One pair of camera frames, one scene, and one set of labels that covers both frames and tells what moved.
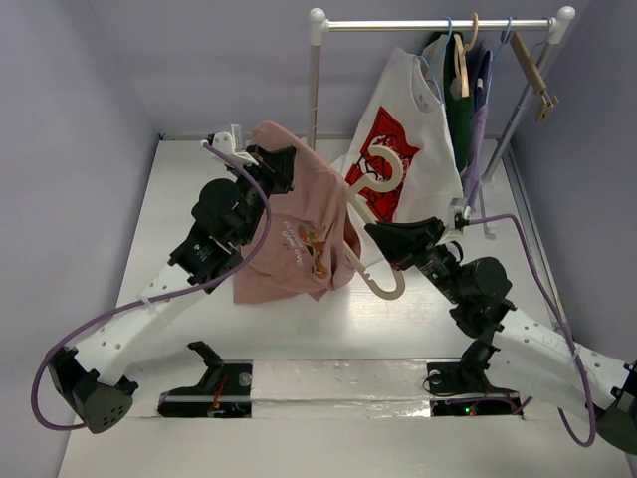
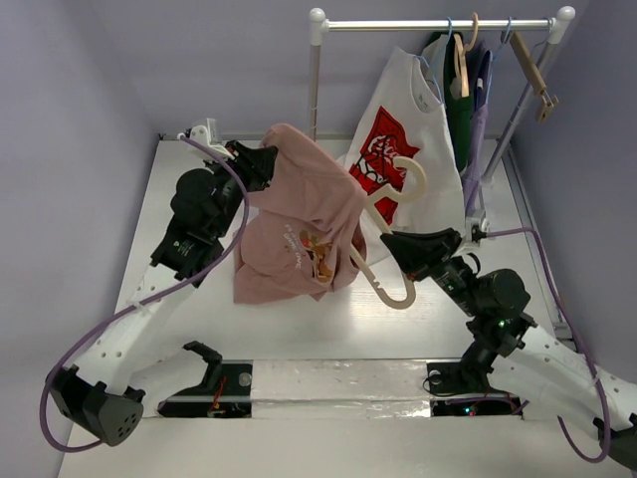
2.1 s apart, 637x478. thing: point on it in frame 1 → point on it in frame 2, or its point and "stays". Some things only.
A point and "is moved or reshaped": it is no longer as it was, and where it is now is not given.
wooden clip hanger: x=547 y=101 stays
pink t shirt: x=315 y=245 is moved or reshaped
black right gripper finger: x=284 y=160 → x=259 y=165
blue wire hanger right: x=494 y=61 stays
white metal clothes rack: x=558 y=24 stays
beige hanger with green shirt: x=460 y=58 stays
